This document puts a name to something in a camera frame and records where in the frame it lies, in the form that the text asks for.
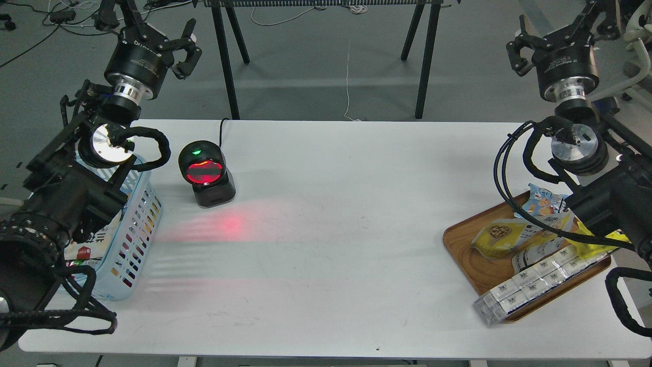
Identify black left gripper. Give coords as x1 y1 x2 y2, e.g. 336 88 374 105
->
94 0 203 100

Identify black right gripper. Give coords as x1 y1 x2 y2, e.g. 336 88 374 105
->
506 1 619 101

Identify yellow white snack pouch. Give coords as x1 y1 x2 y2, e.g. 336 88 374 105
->
471 218 543 260

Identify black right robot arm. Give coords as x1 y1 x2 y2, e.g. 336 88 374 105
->
492 1 651 264

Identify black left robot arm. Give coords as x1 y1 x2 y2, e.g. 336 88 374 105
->
2 1 202 350

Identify blue cookie snack bag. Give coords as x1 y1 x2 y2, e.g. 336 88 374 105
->
521 183 569 218

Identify light blue plastic basket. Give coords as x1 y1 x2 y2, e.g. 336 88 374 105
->
64 170 164 300

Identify yellow cartoon snack bag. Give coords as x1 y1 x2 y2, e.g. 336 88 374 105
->
573 219 631 255

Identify white pouch snack bag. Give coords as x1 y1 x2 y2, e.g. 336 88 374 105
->
511 211 576 274

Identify white red snack bag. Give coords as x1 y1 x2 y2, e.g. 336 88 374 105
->
64 214 121 269

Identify white boxed snack multipack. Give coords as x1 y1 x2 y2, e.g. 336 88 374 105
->
473 245 610 325

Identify black barcode scanner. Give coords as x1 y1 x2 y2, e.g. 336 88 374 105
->
178 140 237 207

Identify wooden tray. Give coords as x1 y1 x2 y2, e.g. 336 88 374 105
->
443 203 612 325

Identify black floor cables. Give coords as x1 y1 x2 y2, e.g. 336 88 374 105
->
0 0 153 69

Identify black table frame legs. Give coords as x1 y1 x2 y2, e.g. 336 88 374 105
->
204 0 444 121

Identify white hanging cord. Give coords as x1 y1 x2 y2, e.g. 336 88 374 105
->
344 38 362 122

